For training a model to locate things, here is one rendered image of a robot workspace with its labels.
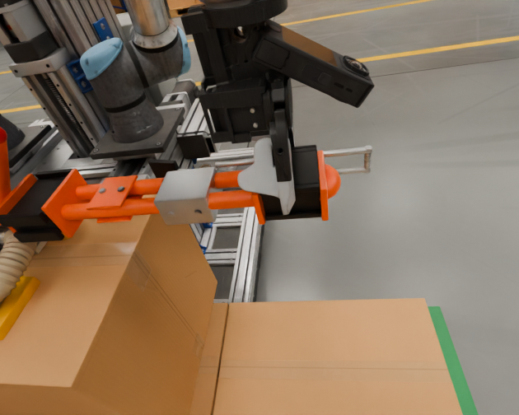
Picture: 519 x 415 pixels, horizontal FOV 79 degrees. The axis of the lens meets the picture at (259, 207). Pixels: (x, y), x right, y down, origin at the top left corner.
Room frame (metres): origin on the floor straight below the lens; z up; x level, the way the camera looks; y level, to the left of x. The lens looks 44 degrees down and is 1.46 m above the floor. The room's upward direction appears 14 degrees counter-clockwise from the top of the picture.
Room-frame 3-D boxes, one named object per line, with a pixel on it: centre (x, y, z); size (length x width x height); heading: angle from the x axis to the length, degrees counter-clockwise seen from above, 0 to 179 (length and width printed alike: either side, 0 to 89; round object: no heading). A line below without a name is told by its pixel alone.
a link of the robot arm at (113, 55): (0.89, 0.28, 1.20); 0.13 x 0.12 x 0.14; 107
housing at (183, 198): (0.33, 0.09, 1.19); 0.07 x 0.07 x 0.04; 75
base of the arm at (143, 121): (0.89, 0.29, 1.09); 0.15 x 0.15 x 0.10
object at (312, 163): (0.29, -0.04, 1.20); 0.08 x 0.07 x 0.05; 75
